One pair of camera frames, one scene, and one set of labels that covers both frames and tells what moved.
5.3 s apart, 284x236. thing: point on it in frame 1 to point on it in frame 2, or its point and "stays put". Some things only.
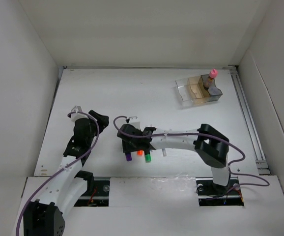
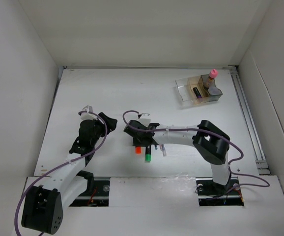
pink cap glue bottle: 213,73 stays put
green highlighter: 148,158 stays put
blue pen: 164,152 stays put
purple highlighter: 128,157 to 197,93
